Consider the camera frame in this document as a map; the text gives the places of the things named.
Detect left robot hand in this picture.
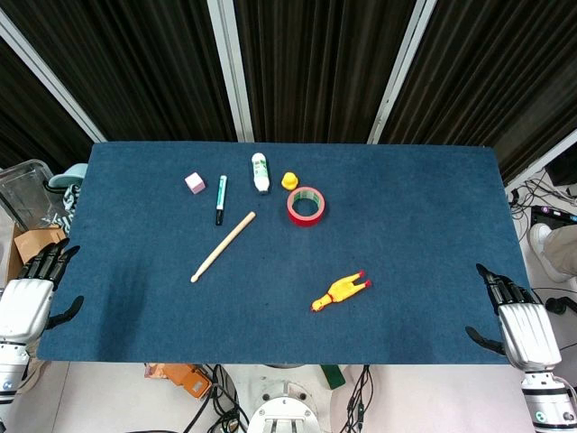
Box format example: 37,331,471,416
0,238,86,344

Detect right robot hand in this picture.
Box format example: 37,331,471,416
465,263,563,372

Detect yellow rubber chicken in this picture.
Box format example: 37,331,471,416
309,270,373,313

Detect robot base column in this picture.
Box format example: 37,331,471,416
245,364,334,433

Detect cardboard box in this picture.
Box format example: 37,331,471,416
13,224,69,265

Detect person's leg with shoe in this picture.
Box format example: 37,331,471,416
527,221,577,284

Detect teal patterned cloth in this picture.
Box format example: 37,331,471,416
47,162,89,235

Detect clear plastic bin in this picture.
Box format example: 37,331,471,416
0,159,59,232

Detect black monitor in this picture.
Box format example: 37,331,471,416
543,152,577,187

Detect green block under table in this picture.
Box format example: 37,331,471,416
319,364,347,391

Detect wooden drumstick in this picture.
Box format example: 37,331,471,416
189,210,257,284

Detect pink cube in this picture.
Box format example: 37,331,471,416
184,171,206,195

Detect green black marker pen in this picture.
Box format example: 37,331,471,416
214,174,229,227

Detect red tape roll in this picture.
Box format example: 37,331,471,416
287,186,326,228

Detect blue table cloth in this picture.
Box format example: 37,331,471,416
35,141,533,366

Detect white plastic bottle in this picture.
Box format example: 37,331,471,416
251,152,272,196

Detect black floor cables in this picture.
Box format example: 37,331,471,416
507,178,577,226

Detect black cables under table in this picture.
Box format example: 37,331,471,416
182,364,252,433

